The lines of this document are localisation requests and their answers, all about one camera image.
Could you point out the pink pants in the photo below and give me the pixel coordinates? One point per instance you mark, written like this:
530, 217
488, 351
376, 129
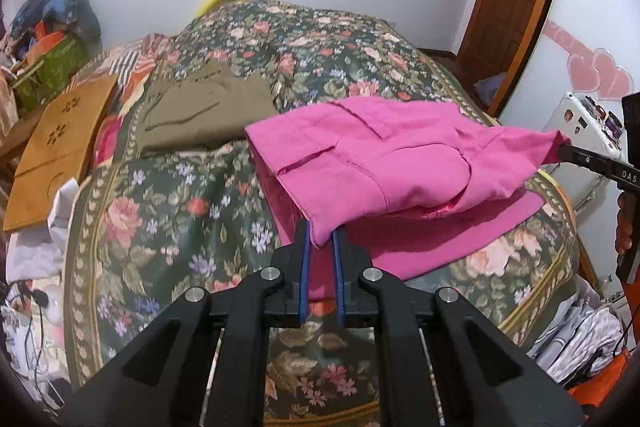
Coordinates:
400, 157

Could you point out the person's right hand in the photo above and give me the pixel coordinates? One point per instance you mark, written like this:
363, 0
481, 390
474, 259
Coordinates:
625, 227

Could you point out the green bag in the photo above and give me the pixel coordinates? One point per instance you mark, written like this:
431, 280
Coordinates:
55, 67

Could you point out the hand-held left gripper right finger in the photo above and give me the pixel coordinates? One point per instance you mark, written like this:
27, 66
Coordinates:
341, 277

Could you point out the striped cloth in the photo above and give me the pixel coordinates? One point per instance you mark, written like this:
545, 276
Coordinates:
132, 57

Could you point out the pile of white clothes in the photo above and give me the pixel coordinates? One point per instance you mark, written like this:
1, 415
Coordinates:
575, 337

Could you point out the pile of colourful clothes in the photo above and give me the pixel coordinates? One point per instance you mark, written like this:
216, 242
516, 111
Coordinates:
55, 12

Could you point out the brown board with flower cutouts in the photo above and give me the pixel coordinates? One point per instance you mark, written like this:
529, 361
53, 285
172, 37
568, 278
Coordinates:
60, 142

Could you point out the blue cloth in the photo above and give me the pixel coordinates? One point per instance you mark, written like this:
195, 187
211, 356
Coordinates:
492, 89

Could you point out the person's orange jacket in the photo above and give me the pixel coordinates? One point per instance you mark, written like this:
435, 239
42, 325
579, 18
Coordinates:
602, 387

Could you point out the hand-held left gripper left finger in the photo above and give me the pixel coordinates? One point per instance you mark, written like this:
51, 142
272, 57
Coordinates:
302, 274

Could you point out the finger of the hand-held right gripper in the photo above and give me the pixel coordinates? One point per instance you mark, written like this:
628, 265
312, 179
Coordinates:
580, 155

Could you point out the floral bedspread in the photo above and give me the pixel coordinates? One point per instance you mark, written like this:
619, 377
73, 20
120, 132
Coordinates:
175, 217

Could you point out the olive green folded pants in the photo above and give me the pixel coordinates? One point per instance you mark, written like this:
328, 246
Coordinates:
200, 107

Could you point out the white cloth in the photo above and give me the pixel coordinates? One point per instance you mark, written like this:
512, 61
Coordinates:
40, 237

